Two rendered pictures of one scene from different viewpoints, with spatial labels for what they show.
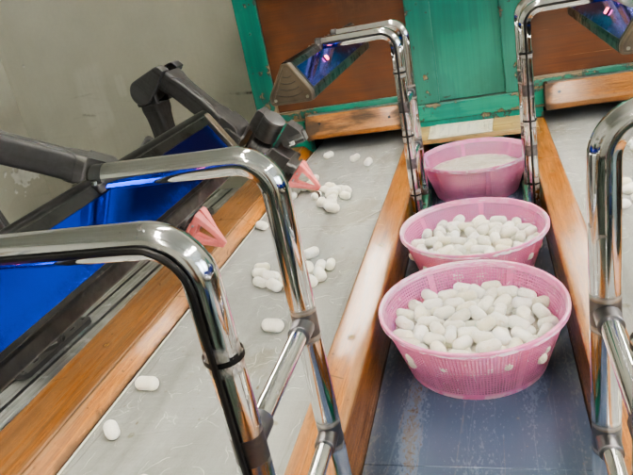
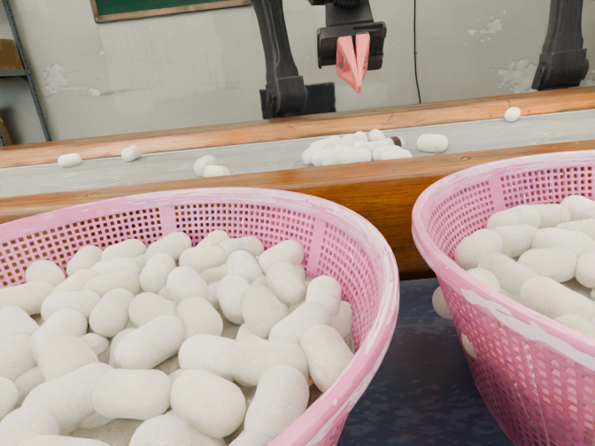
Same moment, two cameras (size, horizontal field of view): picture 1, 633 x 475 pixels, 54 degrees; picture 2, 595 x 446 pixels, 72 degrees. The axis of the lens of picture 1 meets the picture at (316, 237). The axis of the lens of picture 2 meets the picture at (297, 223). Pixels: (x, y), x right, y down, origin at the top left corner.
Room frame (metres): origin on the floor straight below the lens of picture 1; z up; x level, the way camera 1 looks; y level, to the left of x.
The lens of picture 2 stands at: (0.81, -0.38, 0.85)
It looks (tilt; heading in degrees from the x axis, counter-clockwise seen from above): 21 degrees down; 74
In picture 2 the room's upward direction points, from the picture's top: 6 degrees counter-clockwise
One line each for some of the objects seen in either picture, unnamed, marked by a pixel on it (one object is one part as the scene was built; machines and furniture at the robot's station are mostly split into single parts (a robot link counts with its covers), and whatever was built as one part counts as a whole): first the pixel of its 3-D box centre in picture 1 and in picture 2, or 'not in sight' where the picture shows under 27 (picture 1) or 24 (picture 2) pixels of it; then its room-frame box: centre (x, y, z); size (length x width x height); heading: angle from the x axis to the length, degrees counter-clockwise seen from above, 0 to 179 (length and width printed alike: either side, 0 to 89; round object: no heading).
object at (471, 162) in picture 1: (476, 175); not in sight; (1.45, -0.42, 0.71); 0.22 x 0.22 x 0.06
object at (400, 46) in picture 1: (375, 131); not in sight; (1.35, -0.18, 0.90); 0.20 x 0.19 x 0.45; 162
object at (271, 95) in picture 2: not in sight; (286, 102); (1.09, 0.55, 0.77); 0.09 x 0.06 x 0.06; 10
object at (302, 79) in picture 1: (327, 55); not in sight; (1.38, -0.10, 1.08); 0.62 x 0.08 x 0.07; 162
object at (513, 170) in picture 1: (475, 171); not in sight; (1.45, -0.42, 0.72); 0.27 x 0.27 x 0.10
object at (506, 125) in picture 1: (474, 129); not in sight; (1.66, -0.49, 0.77); 0.33 x 0.15 x 0.01; 72
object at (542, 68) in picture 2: not in sight; (559, 75); (1.64, 0.33, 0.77); 0.09 x 0.06 x 0.06; 152
